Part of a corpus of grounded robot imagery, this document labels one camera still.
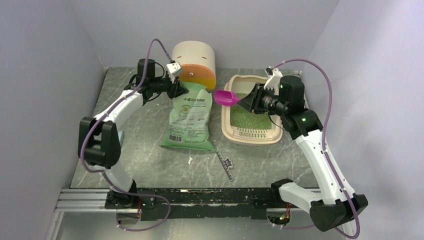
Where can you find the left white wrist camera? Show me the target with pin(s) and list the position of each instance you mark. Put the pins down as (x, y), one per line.
(174, 69)

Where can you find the magenta plastic scoop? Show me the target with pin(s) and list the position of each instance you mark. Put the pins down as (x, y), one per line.
(226, 98)

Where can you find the black mounting rail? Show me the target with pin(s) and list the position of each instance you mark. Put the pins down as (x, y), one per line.
(198, 203)

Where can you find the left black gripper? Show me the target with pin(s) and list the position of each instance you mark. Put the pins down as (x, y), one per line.
(176, 89)

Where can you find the green litter bag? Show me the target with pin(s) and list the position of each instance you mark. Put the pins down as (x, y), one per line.
(188, 120)

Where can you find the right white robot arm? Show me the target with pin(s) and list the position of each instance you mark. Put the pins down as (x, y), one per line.
(337, 203)

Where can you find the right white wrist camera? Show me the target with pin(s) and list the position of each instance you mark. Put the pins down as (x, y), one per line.
(274, 76)

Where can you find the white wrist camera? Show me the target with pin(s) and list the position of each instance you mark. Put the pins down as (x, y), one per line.
(174, 69)
(274, 76)

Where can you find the beige orange drawer cabinet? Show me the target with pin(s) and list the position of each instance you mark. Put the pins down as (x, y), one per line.
(198, 62)

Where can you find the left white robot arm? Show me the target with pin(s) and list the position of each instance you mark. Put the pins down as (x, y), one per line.
(99, 146)

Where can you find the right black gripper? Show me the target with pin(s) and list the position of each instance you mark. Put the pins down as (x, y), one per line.
(252, 101)

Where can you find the beige litter box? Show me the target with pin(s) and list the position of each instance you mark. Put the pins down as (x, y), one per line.
(242, 127)

